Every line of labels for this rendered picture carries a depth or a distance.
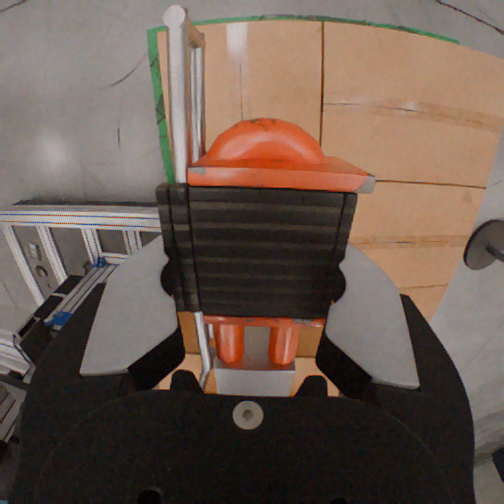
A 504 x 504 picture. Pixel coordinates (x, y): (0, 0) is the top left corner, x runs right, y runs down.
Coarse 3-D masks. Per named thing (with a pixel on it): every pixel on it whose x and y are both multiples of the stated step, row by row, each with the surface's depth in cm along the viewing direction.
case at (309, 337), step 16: (192, 320) 46; (192, 336) 42; (304, 336) 43; (192, 352) 39; (304, 352) 40; (176, 368) 41; (192, 368) 41; (304, 368) 40; (160, 384) 45; (208, 384) 44
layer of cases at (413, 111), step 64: (256, 64) 49; (320, 64) 48; (384, 64) 47; (448, 64) 44; (320, 128) 57; (384, 128) 55; (448, 128) 53; (384, 192) 63; (448, 192) 62; (384, 256) 74; (448, 256) 74
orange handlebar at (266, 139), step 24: (264, 120) 9; (216, 144) 10; (240, 144) 9; (264, 144) 9; (288, 144) 9; (312, 144) 9; (216, 336) 16; (240, 336) 16; (288, 336) 15; (288, 360) 17
